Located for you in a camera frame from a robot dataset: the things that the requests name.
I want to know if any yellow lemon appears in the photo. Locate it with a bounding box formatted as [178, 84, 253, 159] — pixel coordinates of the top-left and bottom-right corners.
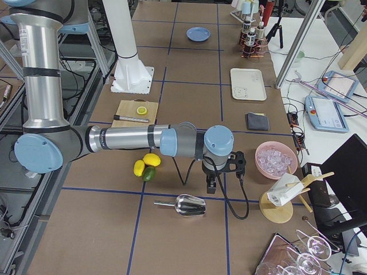
[133, 160, 146, 177]
[143, 153, 161, 167]

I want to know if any cream bear tray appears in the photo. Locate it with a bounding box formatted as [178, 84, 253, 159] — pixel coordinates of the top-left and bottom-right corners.
[230, 68, 267, 101]

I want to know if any wine glass one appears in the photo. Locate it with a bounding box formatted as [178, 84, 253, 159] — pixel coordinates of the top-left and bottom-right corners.
[295, 229, 331, 261]

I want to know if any dark drink bottle three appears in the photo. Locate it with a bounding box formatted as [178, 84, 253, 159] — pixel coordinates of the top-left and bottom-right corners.
[245, 27, 256, 55]

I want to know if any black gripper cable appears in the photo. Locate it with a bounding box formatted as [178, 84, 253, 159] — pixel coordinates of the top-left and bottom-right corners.
[171, 156, 249, 221]

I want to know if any red cylinder bottle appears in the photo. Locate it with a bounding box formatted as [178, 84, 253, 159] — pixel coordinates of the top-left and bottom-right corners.
[263, 0, 275, 26]

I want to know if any white paper carton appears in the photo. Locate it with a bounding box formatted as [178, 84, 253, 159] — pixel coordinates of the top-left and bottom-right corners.
[267, 173, 304, 207]

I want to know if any aluminium frame post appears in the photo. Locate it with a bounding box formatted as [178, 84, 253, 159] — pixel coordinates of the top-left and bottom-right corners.
[275, 0, 325, 89]

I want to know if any green lime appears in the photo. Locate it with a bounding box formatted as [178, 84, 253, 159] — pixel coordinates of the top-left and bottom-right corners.
[142, 166, 156, 182]

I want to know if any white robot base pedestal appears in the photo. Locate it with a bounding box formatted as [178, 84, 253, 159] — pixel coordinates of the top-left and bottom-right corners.
[103, 0, 154, 94]

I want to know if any wooden cup stand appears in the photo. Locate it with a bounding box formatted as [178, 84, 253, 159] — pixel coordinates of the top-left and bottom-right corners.
[259, 172, 334, 223]

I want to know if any wine glass two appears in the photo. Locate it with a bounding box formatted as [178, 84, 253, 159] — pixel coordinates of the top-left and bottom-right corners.
[286, 246, 321, 275]

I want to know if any blue plate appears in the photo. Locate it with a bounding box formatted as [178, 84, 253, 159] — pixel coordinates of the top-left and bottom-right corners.
[186, 27, 211, 42]

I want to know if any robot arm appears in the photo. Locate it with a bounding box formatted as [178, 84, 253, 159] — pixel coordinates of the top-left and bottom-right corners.
[7, 1, 234, 192]

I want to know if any metal ice scoop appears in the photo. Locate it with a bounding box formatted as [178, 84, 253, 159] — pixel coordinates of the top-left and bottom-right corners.
[154, 194, 206, 217]

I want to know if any yellow lemon lower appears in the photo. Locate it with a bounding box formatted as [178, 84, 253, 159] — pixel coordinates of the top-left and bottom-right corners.
[133, 160, 146, 177]

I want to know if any black glass tray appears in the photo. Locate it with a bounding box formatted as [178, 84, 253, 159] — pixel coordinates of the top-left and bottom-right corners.
[254, 233, 300, 274]

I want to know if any grey folded cloth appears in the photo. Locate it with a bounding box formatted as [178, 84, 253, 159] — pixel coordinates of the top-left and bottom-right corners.
[245, 112, 270, 131]

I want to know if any teach pendant far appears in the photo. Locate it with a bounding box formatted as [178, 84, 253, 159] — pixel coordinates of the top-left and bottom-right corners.
[317, 70, 359, 103]

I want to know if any pink bowl of ice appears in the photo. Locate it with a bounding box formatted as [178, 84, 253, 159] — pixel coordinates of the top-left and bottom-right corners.
[255, 141, 298, 179]

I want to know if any black monitor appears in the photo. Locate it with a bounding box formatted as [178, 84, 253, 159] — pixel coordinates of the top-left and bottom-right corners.
[317, 133, 366, 237]

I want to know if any yellow lemon upper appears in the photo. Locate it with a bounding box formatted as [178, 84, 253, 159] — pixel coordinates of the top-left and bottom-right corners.
[143, 153, 161, 167]

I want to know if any teach pendant near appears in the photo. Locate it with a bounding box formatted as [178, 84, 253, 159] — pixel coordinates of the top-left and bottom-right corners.
[304, 96, 349, 133]

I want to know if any steel knife sharpener rod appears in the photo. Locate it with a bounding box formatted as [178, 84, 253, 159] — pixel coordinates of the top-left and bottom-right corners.
[114, 115, 149, 123]

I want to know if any lemon half slice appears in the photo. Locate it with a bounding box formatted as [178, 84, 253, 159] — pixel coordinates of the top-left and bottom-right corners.
[136, 106, 148, 116]

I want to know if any black tripod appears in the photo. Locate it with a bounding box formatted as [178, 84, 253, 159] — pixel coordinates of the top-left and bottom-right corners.
[266, 0, 287, 49]

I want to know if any teach pendant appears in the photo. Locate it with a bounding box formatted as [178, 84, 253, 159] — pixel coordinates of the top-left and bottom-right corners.
[304, 96, 349, 133]
[317, 70, 359, 103]

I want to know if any dark drink bottle two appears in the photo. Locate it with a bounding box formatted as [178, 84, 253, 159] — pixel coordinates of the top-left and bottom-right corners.
[256, 21, 264, 45]

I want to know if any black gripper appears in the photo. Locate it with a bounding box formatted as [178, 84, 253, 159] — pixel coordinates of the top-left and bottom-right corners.
[202, 159, 226, 194]

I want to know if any dark drink bottle one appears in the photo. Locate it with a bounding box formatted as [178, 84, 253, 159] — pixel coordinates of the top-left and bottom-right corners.
[241, 17, 251, 46]

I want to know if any white wire cup rack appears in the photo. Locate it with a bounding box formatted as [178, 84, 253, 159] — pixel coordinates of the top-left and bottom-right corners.
[230, 0, 259, 23]

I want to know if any wooden cutting board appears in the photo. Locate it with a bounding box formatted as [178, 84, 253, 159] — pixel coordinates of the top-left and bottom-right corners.
[112, 100, 159, 127]

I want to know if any copper wire bottle rack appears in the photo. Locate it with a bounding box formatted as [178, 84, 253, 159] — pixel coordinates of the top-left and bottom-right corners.
[239, 33, 268, 58]

